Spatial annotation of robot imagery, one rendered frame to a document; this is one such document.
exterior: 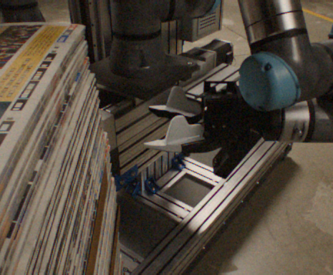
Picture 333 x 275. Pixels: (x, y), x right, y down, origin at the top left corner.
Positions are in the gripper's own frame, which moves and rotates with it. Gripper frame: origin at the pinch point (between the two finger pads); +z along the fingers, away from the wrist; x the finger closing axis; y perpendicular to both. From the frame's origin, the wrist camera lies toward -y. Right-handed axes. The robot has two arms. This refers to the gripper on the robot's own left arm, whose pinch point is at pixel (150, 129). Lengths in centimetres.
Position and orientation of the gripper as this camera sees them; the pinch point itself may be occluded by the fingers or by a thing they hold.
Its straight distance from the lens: 58.4
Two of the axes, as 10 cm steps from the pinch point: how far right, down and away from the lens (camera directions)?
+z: -10.0, -0.1, 0.2
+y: 0.0, -8.4, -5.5
